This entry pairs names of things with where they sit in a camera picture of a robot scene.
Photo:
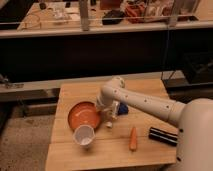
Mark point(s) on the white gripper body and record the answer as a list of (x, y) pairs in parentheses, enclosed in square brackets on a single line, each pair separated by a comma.
[(103, 103)]

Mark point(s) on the orange ceramic bowl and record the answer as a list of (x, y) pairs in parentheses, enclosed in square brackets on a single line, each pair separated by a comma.
[(83, 113)]

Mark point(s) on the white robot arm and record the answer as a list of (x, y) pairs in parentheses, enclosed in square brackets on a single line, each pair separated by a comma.
[(194, 120)]

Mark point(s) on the blue sponge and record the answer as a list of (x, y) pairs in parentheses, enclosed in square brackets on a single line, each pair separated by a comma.
[(123, 109)]

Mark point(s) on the white plastic cup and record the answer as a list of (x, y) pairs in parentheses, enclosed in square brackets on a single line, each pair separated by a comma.
[(84, 135)]

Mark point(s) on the orange carrot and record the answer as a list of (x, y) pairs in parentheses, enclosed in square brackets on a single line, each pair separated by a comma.
[(133, 139)]

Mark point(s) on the black bag on bench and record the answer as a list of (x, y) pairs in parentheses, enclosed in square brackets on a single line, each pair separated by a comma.
[(113, 17)]

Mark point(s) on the red patterned bag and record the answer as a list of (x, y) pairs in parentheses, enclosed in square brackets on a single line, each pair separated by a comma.
[(135, 13)]

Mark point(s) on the black crate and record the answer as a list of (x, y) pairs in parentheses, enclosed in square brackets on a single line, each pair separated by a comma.
[(198, 67)]

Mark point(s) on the grey metal post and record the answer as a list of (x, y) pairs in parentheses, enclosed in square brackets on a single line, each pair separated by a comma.
[(83, 8)]

